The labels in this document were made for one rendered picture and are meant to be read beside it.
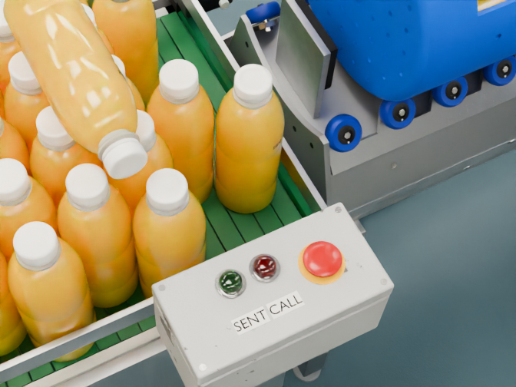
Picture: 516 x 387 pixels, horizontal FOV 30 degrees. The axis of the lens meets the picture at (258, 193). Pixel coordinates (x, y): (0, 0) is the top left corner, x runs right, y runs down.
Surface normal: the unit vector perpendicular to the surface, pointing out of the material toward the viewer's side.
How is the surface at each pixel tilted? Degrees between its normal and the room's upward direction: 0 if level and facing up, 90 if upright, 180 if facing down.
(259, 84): 0
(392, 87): 90
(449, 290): 0
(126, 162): 91
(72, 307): 90
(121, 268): 90
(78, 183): 0
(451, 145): 70
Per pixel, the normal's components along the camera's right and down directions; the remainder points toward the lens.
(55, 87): -0.62, -0.04
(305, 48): -0.88, 0.38
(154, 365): 0.46, 0.78
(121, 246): 0.79, 0.54
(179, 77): 0.05, -0.50
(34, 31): -0.44, -0.20
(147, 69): 0.65, 0.68
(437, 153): 0.45, 0.56
